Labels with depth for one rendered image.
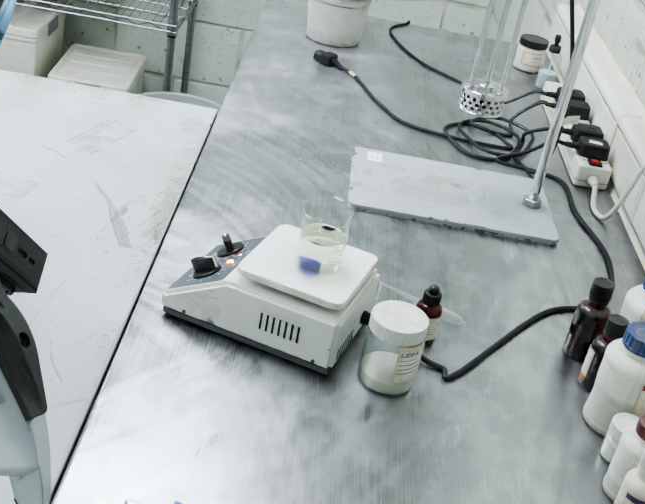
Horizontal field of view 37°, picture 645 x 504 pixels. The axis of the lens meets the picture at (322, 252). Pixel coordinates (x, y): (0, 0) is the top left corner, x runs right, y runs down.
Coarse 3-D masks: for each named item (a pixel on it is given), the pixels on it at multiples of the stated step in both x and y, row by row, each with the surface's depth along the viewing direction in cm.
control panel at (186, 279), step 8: (248, 240) 110; (256, 240) 109; (216, 248) 111; (248, 248) 107; (216, 256) 108; (232, 256) 106; (240, 256) 105; (224, 264) 105; (232, 264) 104; (192, 272) 106; (224, 272) 102; (176, 280) 105; (184, 280) 104; (192, 280) 103; (200, 280) 102; (208, 280) 101; (216, 280) 100; (168, 288) 103
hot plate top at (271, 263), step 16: (272, 240) 104; (288, 240) 105; (256, 256) 101; (272, 256) 101; (288, 256) 102; (352, 256) 104; (368, 256) 105; (240, 272) 98; (256, 272) 98; (272, 272) 98; (288, 272) 99; (352, 272) 101; (368, 272) 102; (288, 288) 97; (304, 288) 97; (320, 288) 97; (336, 288) 98; (352, 288) 98; (320, 304) 96; (336, 304) 96
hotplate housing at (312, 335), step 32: (192, 288) 101; (224, 288) 99; (256, 288) 99; (192, 320) 103; (224, 320) 101; (256, 320) 99; (288, 320) 98; (320, 320) 96; (352, 320) 100; (288, 352) 99; (320, 352) 98
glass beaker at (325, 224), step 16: (304, 208) 97; (320, 208) 100; (336, 208) 100; (352, 208) 98; (304, 224) 97; (320, 224) 96; (336, 224) 96; (304, 240) 97; (320, 240) 97; (336, 240) 97; (304, 256) 98; (320, 256) 97; (336, 256) 98; (304, 272) 99; (320, 272) 98; (336, 272) 99
